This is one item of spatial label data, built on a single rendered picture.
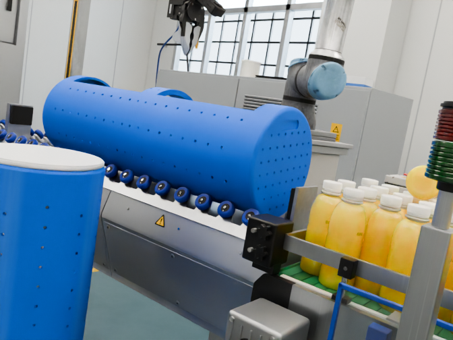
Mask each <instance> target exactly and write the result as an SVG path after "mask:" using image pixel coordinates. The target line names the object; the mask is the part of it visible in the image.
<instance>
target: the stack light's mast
mask: <svg viewBox="0 0 453 340"><path fill-rule="evenodd" d="M440 106H441V107H442V108H443V109H453V101H444V103H441V104H440ZM436 188H437V189H438V190H439V192H438V195H437V200H436V204H435V209H434V213H433V218H432V222H431V225H432V226H434V227H437V228H440V229H449V228H450V223H451V220H452V214H453V184H451V183H445V182H442V181H437V186H436Z"/></svg>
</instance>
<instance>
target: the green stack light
mask: <svg viewBox="0 0 453 340"><path fill-rule="evenodd" d="M430 149H431V150H430V151H429V156H428V160H427V165H426V166H427V167H426V169H425V170H426V172H425V175H424V176H425V177H426V178H429V179H433V180H436V181H442V182H445V183H451V184H453V143H451V142H444V141H439V140H432V141H431V147H430Z"/></svg>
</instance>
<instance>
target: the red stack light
mask: <svg viewBox="0 0 453 340"><path fill-rule="evenodd" d="M438 113H439V114H437V116H438V118H437V121H436V125H435V129H434V130H435V131H434V135H433V139H435V140H442V141H447V142H453V109H440V110H439V111H438Z"/></svg>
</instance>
